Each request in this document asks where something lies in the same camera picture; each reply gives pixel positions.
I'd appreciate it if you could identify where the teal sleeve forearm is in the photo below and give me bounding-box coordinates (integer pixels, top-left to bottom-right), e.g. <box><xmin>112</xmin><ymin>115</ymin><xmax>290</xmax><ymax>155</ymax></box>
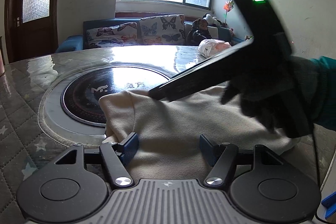
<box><xmin>311</xmin><ymin>56</ymin><xmax>335</xmax><ymax>131</ymax></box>

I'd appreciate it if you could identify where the cream white garment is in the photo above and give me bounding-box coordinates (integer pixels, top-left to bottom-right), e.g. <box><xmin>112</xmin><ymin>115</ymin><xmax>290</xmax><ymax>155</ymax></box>
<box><xmin>99</xmin><ymin>86</ymin><xmax>298</xmax><ymax>180</ymax></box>

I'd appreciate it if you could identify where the round black induction cooktop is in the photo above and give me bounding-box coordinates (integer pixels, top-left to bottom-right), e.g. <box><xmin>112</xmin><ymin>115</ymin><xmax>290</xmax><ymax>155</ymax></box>
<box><xmin>38</xmin><ymin>63</ymin><xmax>174</xmax><ymax>148</ymax></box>

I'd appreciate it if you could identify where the dark wooden door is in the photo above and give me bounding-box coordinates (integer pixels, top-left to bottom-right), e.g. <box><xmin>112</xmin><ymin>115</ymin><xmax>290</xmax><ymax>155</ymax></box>
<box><xmin>5</xmin><ymin>0</ymin><xmax>58</xmax><ymax>63</ymax></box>

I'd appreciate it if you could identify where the colourful pinwheel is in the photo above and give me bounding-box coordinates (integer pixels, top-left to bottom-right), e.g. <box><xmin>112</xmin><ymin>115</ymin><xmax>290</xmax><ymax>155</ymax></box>
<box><xmin>223</xmin><ymin>0</ymin><xmax>234</xmax><ymax>23</ymax></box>

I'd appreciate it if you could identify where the butterfly print cushion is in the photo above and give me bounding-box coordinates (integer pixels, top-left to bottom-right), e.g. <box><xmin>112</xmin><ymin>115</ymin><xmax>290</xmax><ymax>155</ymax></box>
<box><xmin>85</xmin><ymin>22</ymin><xmax>138</xmax><ymax>49</ymax></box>
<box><xmin>139</xmin><ymin>14</ymin><xmax>186</xmax><ymax>46</ymax></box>

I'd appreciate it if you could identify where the black cable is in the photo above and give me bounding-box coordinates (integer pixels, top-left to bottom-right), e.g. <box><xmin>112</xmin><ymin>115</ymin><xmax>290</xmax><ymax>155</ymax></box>
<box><xmin>310</xmin><ymin>131</ymin><xmax>332</xmax><ymax>224</ymax></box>

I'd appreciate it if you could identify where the plush toy on sofa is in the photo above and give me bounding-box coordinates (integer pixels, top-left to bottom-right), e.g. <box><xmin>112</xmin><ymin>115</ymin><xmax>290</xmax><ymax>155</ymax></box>
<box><xmin>203</xmin><ymin>14</ymin><xmax>222</xmax><ymax>27</ymax></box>

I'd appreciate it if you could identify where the pink tissue pack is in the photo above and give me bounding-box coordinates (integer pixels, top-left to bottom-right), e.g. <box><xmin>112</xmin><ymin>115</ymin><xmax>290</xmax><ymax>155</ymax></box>
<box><xmin>198</xmin><ymin>39</ymin><xmax>231</xmax><ymax>58</ymax></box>

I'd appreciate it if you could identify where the gloved right hand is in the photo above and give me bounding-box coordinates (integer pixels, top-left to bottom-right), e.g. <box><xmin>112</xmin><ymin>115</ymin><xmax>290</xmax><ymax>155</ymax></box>
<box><xmin>221</xmin><ymin>56</ymin><xmax>321</xmax><ymax>138</ymax></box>

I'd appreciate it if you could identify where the blue sofa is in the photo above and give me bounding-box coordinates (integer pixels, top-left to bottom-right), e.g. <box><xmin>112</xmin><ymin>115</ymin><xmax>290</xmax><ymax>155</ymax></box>
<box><xmin>55</xmin><ymin>13</ymin><xmax>245</xmax><ymax>54</ymax></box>

